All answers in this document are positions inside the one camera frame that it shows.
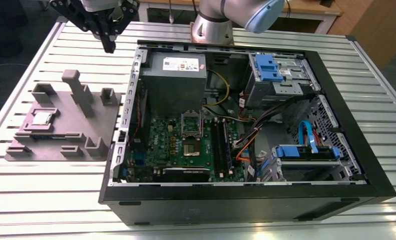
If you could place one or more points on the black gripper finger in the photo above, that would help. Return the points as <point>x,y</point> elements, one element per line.
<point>84,20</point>
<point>125,17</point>

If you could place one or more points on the silver CPU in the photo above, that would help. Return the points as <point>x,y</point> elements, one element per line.
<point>41,118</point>

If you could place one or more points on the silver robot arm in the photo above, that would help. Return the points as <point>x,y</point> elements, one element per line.
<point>210,30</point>

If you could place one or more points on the CPU socket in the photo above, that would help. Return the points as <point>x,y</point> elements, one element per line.
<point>191,148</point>

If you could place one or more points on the grey power supply unit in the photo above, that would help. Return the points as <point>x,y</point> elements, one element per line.
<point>174,87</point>

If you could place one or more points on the grey parts rack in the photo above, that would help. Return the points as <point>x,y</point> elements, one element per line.
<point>71,125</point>

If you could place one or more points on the blue drive carrier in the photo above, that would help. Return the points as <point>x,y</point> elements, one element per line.
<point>266,67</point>

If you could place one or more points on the green motherboard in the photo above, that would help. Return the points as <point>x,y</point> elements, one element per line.
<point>162,132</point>

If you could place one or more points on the RAM stick with label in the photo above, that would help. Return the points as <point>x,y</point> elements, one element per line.
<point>51,137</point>

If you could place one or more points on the grey metal drive cage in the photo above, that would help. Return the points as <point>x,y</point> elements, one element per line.
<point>285,88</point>

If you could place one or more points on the wooden desk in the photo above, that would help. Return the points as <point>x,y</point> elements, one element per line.
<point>312,11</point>

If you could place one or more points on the black graphics card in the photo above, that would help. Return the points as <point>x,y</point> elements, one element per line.
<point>183,173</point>

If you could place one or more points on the hard disk in blue carrier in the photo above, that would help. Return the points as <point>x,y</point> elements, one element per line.
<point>287,152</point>

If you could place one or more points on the wooden cabinet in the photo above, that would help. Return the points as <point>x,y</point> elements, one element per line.
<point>381,30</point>

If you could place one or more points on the black PC case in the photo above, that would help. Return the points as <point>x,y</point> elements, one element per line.
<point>216,197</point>

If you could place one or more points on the grey metal disk bay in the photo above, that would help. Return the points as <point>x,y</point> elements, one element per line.
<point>348,172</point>

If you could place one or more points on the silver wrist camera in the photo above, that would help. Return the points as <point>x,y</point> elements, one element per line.
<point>99,5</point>

